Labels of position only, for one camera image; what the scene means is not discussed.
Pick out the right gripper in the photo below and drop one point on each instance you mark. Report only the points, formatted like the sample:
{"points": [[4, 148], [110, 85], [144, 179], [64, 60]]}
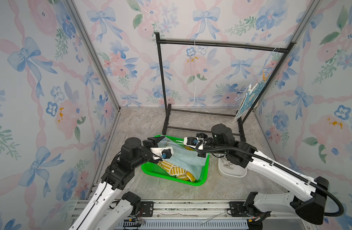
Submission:
{"points": [[203, 134]]}

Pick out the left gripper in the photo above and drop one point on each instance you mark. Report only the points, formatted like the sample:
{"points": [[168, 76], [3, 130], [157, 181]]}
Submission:
{"points": [[151, 142]]}

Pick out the light green towel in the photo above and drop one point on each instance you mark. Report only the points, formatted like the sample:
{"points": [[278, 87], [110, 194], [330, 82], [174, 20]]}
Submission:
{"points": [[186, 159]]}

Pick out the yellow striped towel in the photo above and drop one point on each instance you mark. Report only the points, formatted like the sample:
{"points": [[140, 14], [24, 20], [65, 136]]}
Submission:
{"points": [[176, 171]]}

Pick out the white wire hanger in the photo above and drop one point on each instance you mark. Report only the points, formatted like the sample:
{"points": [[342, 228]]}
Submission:
{"points": [[195, 73]]}

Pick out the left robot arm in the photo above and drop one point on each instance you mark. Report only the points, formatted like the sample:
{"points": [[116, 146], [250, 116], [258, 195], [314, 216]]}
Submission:
{"points": [[118, 174]]}

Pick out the green plastic basket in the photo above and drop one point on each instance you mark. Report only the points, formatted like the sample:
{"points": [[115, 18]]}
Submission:
{"points": [[156, 171]]}

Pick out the white plastic bin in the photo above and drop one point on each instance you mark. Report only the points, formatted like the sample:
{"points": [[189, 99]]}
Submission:
{"points": [[227, 169]]}

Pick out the teal patterned towel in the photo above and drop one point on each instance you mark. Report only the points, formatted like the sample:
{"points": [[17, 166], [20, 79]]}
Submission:
{"points": [[249, 97]]}

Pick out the orange clothespin upper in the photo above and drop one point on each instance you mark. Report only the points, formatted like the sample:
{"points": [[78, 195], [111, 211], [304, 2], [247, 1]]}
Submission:
{"points": [[265, 76]]}

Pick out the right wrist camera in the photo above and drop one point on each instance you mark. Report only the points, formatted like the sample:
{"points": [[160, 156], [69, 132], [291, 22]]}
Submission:
{"points": [[192, 141]]}

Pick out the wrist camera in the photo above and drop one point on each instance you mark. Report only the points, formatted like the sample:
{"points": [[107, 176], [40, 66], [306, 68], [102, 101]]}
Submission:
{"points": [[162, 153], [192, 141]]}

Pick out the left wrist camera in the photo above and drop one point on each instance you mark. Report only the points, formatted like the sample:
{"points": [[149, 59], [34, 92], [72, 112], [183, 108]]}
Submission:
{"points": [[162, 153]]}

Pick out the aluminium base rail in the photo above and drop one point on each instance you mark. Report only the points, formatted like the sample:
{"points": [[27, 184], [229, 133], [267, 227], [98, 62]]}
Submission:
{"points": [[205, 215]]}

